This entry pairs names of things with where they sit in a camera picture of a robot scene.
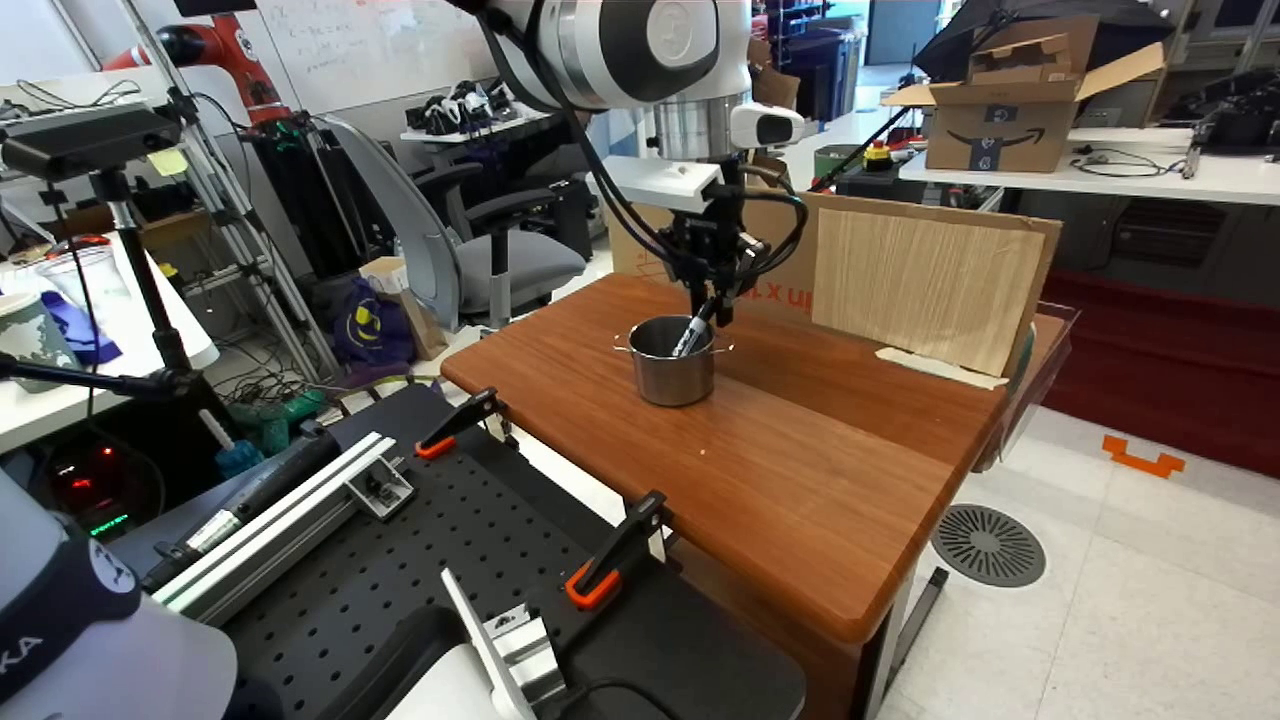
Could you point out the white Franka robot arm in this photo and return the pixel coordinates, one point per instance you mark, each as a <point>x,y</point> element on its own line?
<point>626,44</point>

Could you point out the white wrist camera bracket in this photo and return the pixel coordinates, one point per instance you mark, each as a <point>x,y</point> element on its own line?
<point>664,181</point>

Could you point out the aluminium extrusion rail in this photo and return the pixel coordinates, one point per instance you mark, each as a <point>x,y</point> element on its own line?
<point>512,646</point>
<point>280,520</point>

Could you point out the purple bag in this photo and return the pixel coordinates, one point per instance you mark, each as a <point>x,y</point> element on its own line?
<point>364,326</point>

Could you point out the blue cloth item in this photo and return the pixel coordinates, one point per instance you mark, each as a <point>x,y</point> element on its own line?
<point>73,330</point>

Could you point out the black tripod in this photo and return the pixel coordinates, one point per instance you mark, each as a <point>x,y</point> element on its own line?
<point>160,322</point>

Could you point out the open Amazon cardboard box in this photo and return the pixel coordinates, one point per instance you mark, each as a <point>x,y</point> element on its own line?
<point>1002,127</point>

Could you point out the small pale wood strip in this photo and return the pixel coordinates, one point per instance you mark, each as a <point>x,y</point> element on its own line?
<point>934,367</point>

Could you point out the grey office chair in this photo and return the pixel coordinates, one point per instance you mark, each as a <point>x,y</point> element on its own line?
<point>512,262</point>

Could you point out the pale corrugated board panel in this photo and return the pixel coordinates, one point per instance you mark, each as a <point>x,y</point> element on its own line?
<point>921,286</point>

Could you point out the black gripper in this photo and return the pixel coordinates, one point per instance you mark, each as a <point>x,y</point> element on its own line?
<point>706,244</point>

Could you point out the black bag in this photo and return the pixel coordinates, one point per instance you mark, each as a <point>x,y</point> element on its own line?
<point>1241,121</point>

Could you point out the black perforated breadboard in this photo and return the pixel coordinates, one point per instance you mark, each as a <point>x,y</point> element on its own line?
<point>424,535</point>

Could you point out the steel pot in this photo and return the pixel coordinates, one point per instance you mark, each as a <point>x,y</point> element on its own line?
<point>664,381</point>

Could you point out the black controller box with lights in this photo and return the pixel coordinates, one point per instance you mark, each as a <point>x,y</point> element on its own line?
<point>92,481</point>

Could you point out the red machine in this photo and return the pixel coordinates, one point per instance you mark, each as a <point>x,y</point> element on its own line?
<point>234,53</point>

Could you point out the white table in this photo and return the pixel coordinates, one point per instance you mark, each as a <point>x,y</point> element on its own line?
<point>1203,181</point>

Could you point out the black table leg frame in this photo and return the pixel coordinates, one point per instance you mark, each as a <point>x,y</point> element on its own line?
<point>913,625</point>

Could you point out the black equipment pile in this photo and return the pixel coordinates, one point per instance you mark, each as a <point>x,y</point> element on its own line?
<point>461,104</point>

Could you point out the white marker with black cap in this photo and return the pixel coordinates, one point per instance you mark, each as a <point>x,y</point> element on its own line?
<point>686,341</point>

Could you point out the white desk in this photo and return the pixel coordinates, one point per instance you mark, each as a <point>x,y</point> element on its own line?
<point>25,403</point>

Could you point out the round metal floor drain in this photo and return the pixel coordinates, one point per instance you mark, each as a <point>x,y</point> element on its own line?
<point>984,545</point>

